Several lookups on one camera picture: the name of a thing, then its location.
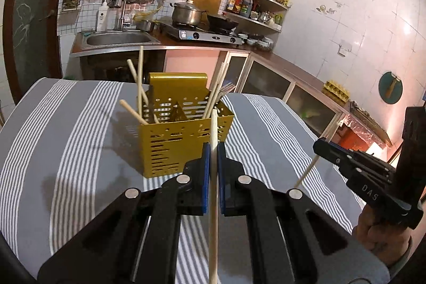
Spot row of condiment bottles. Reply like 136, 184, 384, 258
226, 0, 285, 25

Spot wall hooks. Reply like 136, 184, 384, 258
316, 3, 343, 13

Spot wire basket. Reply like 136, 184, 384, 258
62, 0, 82, 13

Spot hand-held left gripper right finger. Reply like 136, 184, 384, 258
217, 142, 390, 284

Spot white soap bottle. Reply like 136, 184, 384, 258
96, 0, 110, 32

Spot round teal board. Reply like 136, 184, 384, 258
379, 71, 403, 104

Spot black wok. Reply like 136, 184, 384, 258
206, 14, 239, 32

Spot dark wooden glass door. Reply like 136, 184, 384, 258
3, 0, 80, 105

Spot small steel pot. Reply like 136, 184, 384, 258
136, 20, 157, 33

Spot steel corner shelf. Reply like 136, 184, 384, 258
224, 0, 288, 33

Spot person's right hand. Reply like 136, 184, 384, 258
352, 201, 413, 278

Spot grey white striped tablecloth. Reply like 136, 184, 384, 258
0, 77, 367, 284

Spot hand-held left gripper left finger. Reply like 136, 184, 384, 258
37, 142, 211, 284

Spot metal fork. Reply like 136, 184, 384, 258
218, 83, 235, 101

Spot steel gas stove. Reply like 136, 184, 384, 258
160, 21, 245, 46

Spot steel sink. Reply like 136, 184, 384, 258
83, 31, 160, 48

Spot cluster of small bowls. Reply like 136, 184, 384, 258
237, 32, 275, 52

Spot yellow egg carton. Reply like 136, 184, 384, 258
322, 80, 351, 101

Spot clear plastic covered tray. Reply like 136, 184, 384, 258
346, 101, 393, 146

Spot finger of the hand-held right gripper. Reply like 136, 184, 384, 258
328, 141, 395, 179
313, 137, 363, 176

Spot yellow hose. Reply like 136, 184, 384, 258
133, 6, 163, 22

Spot wooden chopstick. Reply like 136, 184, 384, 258
203, 61, 224, 120
126, 59, 158, 123
137, 45, 144, 118
208, 108, 218, 284
293, 113, 343, 189
119, 100, 147, 125
208, 63, 231, 118

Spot steel pot with lid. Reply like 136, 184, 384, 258
170, 0, 207, 27

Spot yellow perforated utensil holder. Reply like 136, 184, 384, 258
137, 72, 234, 179

